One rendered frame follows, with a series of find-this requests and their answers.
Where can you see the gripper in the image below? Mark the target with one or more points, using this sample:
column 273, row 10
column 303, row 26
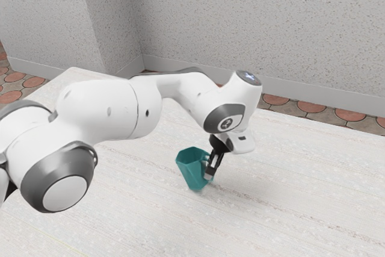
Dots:
column 220, row 144

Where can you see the teal faceted mug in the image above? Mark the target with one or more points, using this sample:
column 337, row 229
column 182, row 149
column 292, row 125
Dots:
column 192, row 166

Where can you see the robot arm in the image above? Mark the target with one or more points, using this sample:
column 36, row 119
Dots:
column 99, row 109

